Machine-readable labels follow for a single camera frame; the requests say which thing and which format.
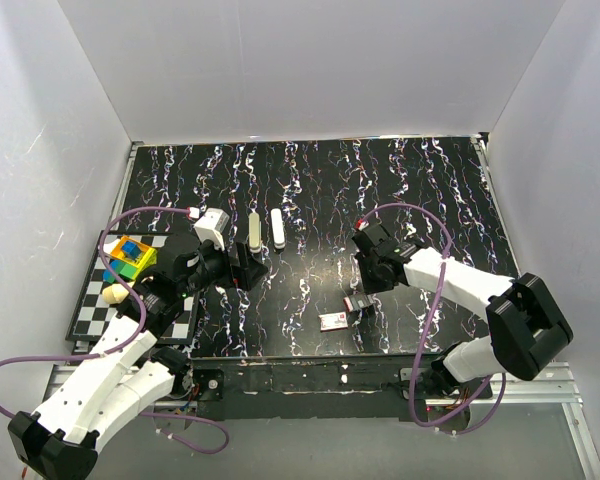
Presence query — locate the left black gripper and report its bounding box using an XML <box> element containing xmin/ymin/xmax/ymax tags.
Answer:
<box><xmin>180</xmin><ymin>233</ymin><xmax>268</xmax><ymax>297</ymax></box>

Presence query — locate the beige stapler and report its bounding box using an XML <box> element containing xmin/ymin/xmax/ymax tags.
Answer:
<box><xmin>248</xmin><ymin>212</ymin><xmax>262</xmax><ymax>254</ymax></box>

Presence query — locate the checkered board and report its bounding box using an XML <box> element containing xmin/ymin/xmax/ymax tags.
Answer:
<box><xmin>66</xmin><ymin>248</ymin><xmax>200</xmax><ymax>345</ymax></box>

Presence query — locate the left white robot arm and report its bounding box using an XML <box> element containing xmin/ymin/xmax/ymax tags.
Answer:
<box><xmin>8</xmin><ymin>234</ymin><xmax>268</xmax><ymax>479</ymax></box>

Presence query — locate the white stapler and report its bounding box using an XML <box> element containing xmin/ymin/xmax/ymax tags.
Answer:
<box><xmin>270</xmin><ymin>208</ymin><xmax>286</xmax><ymax>250</ymax></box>

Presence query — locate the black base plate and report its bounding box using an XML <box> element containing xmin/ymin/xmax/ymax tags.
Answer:
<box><xmin>134</xmin><ymin>353</ymin><xmax>496</xmax><ymax>424</ymax></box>

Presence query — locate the beige wooden peg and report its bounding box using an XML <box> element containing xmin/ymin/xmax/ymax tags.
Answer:
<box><xmin>102</xmin><ymin>283</ymin><xmax>129</xmax><ymax>305</ymax></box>

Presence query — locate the colourful toy block stack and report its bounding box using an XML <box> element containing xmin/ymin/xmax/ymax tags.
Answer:
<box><xmin>96</xmin><ymin>235</ymin><xmax>157</xmax><ymax>283</ymax></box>

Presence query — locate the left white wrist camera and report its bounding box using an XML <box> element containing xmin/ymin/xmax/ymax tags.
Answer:
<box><xmin>194</xmin><ymin>208</ymin><xmax>229</xmax><ymax>251</ymax></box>

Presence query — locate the staple box tray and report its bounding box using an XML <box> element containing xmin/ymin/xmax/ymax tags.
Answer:
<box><xmin>343</xmin><ymin>293</ymin><xmax>374</xmax><ymax>313</ymax></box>

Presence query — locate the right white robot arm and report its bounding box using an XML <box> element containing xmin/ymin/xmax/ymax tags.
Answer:
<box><xmin>352</xmin><ymin>224</ymin><xmax>573</xmax><ymax>398</ymax></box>

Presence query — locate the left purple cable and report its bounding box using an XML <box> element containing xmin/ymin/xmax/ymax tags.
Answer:
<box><xmin>0</xmin><ymin>204</ymin><xmax>201</xmax><ymax>426</ymax></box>

